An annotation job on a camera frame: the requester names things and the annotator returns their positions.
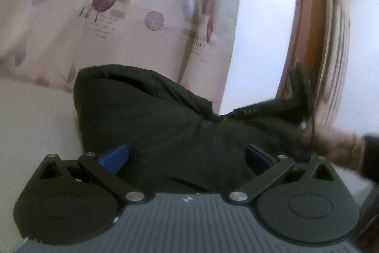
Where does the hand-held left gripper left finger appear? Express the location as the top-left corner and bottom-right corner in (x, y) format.
(39, 144), (155, 207)

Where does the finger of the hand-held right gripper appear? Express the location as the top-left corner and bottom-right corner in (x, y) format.
(217, 109), (238, 124)

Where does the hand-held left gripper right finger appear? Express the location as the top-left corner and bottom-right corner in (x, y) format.
(227, 144), (337, 207)

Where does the black padded jacket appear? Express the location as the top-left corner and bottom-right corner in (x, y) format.
(72, 63), (322, 195)

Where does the person's right hand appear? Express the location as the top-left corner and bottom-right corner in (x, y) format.
(299, 123), (355, 174)

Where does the striped curtain panel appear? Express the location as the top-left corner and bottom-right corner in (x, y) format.
(318, 0), (351, 124)

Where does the beige padded surface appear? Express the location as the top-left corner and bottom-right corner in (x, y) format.
(0, 75), (379, 253)

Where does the leaf-print pink curtain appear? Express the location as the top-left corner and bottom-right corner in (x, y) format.
(0, 0), (253, 112)

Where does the brown wooden door frame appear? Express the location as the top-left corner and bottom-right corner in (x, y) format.
(277, 0), (330, 113)

